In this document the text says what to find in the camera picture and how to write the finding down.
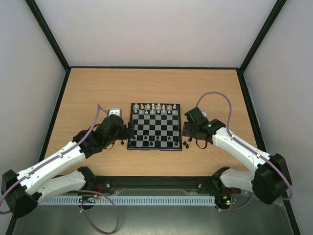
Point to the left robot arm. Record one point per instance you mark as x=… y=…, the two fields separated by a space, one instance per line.
x=23 y=191

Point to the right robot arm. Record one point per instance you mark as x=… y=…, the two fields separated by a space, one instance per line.
x=268 y=176

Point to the black aluminium front rail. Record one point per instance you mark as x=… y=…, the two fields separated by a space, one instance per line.
x=107 y=184

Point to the black and silver chessboard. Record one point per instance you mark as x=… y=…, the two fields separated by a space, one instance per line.
x=162 y=125

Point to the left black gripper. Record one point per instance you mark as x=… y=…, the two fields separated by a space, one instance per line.
x=124 y=135

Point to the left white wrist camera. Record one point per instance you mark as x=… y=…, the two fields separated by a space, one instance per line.
x=116 y=112

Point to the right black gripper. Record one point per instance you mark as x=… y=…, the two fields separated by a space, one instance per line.
x=190 y=128

